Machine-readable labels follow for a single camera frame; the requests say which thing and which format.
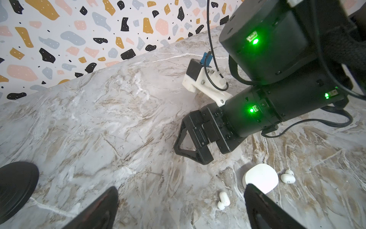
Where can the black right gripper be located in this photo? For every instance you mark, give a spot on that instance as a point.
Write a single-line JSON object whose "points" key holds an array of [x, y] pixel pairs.
{"points": [[204, 126]]}

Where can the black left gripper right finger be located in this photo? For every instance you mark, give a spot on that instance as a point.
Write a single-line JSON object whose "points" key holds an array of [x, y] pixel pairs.
{"points": [[263, 213]]}

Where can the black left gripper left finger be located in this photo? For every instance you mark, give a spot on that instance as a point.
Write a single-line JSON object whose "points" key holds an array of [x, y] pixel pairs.
{"points": [[100, 214]]}

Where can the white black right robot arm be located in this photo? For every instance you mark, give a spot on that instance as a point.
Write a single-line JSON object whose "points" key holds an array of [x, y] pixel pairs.
{"points": [[293, 56]]}

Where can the white earbud lower left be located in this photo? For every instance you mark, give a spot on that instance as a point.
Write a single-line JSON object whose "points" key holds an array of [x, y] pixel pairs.
{"points": [[224, 200]]}

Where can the white earbud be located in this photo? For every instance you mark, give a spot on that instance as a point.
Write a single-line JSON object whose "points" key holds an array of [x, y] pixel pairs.
{"points": [[288, 177], [224, 200]]}

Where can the white earbud lower right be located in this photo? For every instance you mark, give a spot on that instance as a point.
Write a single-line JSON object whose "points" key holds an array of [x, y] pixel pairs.
{"points": [[288, 177]]}

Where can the black stand with green ball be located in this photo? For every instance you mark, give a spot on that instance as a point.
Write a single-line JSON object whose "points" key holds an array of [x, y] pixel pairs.
{"points": [[18, 182]]}

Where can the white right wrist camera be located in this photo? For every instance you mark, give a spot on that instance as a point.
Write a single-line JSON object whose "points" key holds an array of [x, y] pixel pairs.
{"points": [[200, 76]]}

